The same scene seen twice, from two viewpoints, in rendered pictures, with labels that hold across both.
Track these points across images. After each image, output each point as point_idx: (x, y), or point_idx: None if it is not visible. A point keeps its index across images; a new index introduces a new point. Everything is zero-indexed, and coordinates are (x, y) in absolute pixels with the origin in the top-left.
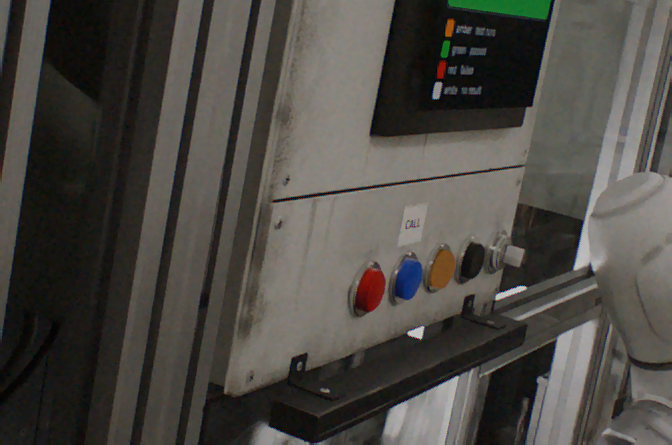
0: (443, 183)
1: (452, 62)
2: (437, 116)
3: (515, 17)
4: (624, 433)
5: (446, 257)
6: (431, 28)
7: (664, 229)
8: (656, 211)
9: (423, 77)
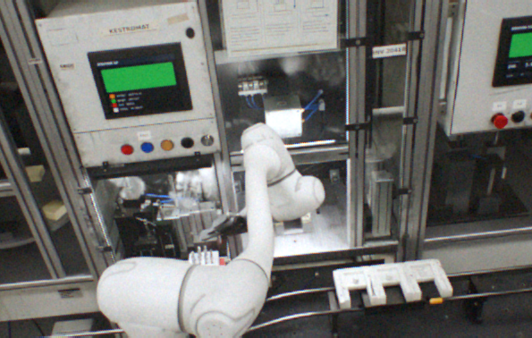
0: (156, 125)
1: (120, 103)
2: (130, 113)
3: (152, 88)
4: None
5: (164, 143)
6: None
7: (244, 145)
8: (243, 139)
9: None
